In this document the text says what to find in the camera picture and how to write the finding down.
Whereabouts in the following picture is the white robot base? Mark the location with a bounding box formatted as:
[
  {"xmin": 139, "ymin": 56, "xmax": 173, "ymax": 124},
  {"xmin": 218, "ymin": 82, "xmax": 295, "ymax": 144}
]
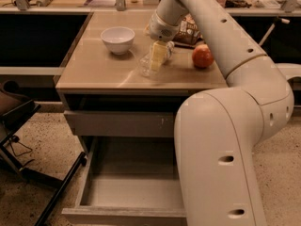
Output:
[{"xmin": 277, "ymin": 63, "xmax": 301, "ymax": 81}]

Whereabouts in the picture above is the clear plastic water bottle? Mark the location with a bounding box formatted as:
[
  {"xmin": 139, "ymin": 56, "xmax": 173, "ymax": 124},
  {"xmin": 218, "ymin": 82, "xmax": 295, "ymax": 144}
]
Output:
[{"xmin": 138, "ymin": 41, "xmax": 174, "ymax": 77}]

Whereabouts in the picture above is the black office chair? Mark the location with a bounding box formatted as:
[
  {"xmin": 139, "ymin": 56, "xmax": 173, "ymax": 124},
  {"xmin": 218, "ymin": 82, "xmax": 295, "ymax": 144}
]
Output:
[{"xmin": 0, "ymin": 82, "xmax": 86, "ymax": 226}]

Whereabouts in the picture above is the grey drawer cabinet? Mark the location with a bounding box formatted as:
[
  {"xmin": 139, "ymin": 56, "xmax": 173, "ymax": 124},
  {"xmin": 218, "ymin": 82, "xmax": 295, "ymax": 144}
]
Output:
[{"xmin": 56, "ymin": 9, "xmax": 226, "ymax": 152}]

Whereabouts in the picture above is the red apple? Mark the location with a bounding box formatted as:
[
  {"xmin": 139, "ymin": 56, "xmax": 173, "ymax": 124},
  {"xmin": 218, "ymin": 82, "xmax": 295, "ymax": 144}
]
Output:
[{"xmin": 192, "ymin": 44, "xmax": 214, "ymax": 69}]

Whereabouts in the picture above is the brown chip bag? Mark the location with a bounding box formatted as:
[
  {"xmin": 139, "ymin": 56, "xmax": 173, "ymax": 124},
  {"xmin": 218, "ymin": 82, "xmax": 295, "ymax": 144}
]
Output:
[{"xmin": 173, "ymin": 14, "xmax": 202, "ymax": 47}]

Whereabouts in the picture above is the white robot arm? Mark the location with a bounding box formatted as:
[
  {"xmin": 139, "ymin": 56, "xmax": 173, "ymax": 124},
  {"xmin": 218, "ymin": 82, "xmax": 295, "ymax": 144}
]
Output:
[{"xmin": 149, "ymin": 0, "xmax": 293, "ymax": 226}]

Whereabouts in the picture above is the white ceramic bowl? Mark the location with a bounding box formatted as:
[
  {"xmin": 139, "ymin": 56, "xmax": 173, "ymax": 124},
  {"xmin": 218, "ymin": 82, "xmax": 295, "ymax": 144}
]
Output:
[{"xmin": 101, "ymin": 26, "xmax": 135, "ymax": 55}]

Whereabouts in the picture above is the closed grey upper drawer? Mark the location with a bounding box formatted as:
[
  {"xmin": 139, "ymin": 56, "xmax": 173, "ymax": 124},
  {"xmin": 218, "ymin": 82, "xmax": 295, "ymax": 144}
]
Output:
[{"xmin": 64, "ymin": 110, "xmax": 174, "ymax": 137}]

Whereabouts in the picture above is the open grey lower drawer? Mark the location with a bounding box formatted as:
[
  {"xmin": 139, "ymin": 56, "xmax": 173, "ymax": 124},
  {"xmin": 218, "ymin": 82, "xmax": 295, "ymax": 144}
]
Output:
[{"xmin": 62, "ymin": 137, "xmax": 187, "ymax": 226}]

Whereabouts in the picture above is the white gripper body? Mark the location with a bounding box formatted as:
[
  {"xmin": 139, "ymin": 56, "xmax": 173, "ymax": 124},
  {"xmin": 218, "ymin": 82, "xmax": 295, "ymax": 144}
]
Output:
[{"xmin": 149, "ymin": 12, "xmax": 179, "ymax": 42}]

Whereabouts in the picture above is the white stick with black tip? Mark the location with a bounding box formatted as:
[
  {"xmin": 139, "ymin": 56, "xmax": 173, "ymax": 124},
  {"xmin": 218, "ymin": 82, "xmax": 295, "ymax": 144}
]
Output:
[{"xmin": 259, "ymin": 17, "xmax": 291, "ymax": 46}]

